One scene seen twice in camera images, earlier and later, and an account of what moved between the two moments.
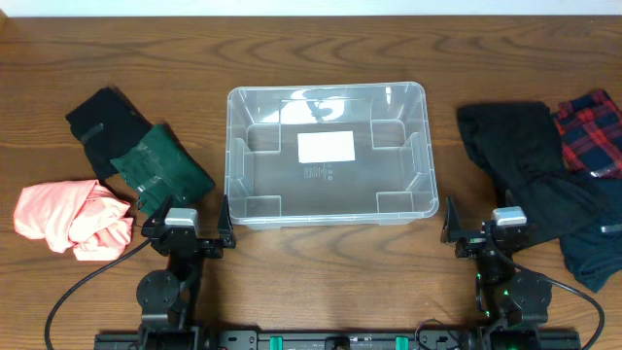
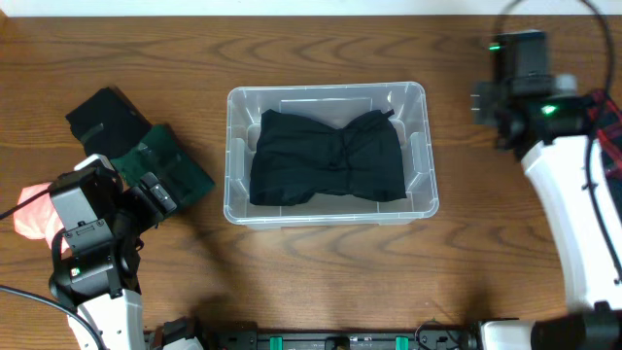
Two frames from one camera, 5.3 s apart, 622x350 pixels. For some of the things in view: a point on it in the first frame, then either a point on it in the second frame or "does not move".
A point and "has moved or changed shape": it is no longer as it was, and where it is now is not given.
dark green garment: (159, 166) does not move
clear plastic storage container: (328, 156) does not move
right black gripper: (472, 240) -> (489, 100)
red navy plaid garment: (590, 128) does not move
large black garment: (520, 143) has moved or changed shape
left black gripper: (185, 245) -> (158, 192)
